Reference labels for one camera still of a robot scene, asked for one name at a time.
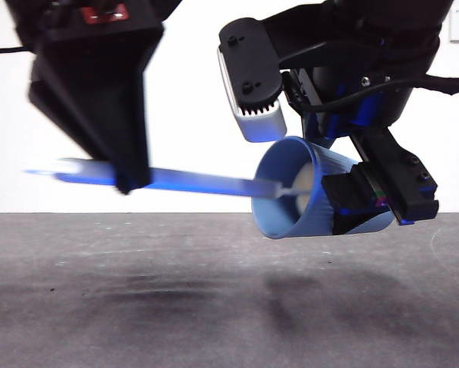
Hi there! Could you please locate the blue ribbed plastic cup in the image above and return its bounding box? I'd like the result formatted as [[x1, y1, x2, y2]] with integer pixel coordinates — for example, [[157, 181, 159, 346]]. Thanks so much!
[[251, 136, 395, 241]]

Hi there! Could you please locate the grey-handled sponge cup brush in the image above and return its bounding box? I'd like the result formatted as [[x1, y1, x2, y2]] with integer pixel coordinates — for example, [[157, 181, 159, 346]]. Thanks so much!
[[21, 156, 314, 215]]

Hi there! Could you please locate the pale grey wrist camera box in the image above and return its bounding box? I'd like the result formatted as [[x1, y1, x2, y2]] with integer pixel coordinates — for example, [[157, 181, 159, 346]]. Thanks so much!
[[216, 17, 287, 143]]

